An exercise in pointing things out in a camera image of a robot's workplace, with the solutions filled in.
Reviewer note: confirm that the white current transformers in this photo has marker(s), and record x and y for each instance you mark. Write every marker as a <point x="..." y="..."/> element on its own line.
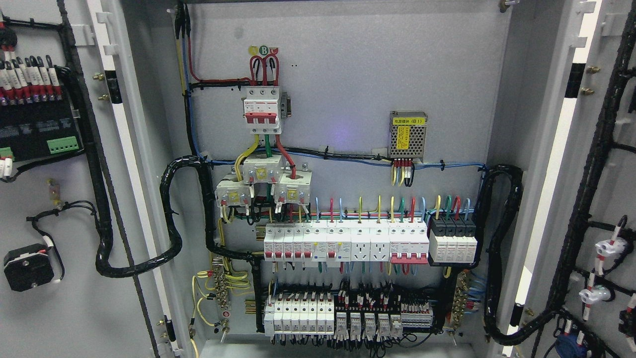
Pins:
<point x="260" y="173"/>

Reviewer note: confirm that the white socket breaker row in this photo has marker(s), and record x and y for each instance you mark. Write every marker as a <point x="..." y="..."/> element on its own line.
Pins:
<point x="332" y="243"/>

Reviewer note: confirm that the white rotary selector switch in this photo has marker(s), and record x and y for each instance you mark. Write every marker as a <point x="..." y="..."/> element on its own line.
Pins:
<point x="28" y="267"/>

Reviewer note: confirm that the perforated metal power supply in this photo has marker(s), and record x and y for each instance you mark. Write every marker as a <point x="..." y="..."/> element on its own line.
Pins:
<point x="408" y="133"/>

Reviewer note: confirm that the grey cabinet door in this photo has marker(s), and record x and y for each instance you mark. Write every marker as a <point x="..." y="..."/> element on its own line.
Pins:
<point x="84" y="315"/>
<point x="559" y="121"/>

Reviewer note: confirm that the lower relay terminal row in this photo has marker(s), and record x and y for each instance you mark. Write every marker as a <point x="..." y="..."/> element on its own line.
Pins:
<point x="347" y="316"/>

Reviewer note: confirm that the red main circuit breaker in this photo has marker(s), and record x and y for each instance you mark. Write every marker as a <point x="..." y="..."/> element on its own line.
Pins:
<point x="265" y="108"/>

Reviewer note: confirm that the black digital power meter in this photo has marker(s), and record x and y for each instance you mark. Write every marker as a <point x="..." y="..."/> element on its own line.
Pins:
<point x="36" y="118"/>

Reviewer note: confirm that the black white surge protector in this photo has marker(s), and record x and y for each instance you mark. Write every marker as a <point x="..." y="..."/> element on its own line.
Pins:
<point x="452" y="241"/>

